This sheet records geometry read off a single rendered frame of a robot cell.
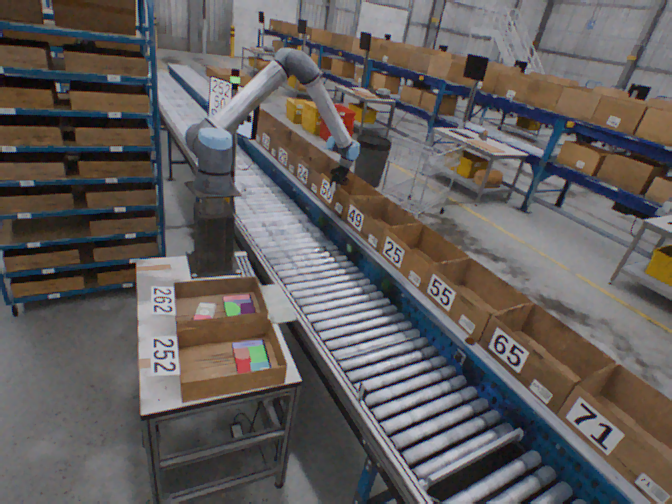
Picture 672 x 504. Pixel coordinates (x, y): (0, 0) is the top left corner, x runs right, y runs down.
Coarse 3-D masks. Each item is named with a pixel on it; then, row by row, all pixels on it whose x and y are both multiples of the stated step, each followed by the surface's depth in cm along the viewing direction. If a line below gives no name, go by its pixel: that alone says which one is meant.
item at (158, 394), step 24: (144, 264) 208; (168, 264) 212; (144, 288) 192; (144, 312) 178; (144, 336) 166; (168, 336) 168; (144, 360) 155; (288, 360) 167; (144, 384) 146; (168, 384) 147; (288, 384) 157; (144, 408) 137; (168, 408) 139; (192, 408) 143
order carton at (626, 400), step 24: (600, 384) 155; (624, 384) 152; (648, 384) 145; (600, 408) 133; (624, 408) 153; (648, 408) 146; (576, 432) 141; (624, 432) 127; (648, 432) 147; (624, 456) 128; (648, 456) 122
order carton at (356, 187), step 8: (320, 176) 280; (328, 176) 283; (352, 176) 293; (320, 184) 280; (336, 184) 263; (352, 184) 297; (360, 184) 289; (336, 192) 263; (344, 192) 255; (352, 192) 298; (360, 192) 289; (368, 192) 281; (376, 192) 274; (336, 200) 263; (344, 200) 255; (344, 208) 256; (344, 216) 258
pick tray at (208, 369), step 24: (192, 336) 163; (216, 336) 167; (240, 336) 172; (264, 336) 176; (192, 360) 158; (216, 360) 160; (192, 384) 139; (216, 384) 143; (240, 384) 147; (264, 384) 152
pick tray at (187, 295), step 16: (176, 288) 185; (192, 288) 189; (208, 288) 192; (224, 288) 195; (240, 288) 199; (256, 288) 197; (176, 304) 185; (192, 304) 186; (256, 304) 194; (176, 320) 163; (192, 320) 164; (208, 320) 167; (224, 320) 170; (240, 320) 173
